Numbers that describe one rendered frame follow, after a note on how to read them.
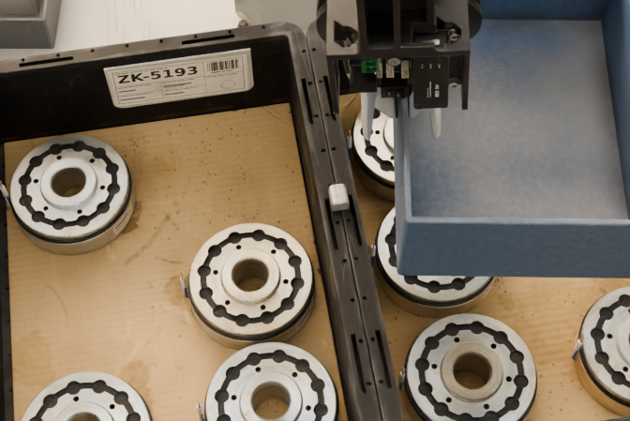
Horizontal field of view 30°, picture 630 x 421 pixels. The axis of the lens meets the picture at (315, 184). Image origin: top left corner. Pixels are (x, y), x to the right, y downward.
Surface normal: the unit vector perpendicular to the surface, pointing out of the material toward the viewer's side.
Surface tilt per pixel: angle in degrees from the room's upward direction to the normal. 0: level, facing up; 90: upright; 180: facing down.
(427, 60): 90
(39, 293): 0
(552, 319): 0
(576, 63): 1
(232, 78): 90
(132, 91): 90
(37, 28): 90
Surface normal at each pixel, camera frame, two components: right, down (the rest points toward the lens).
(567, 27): 0.00, -0.50
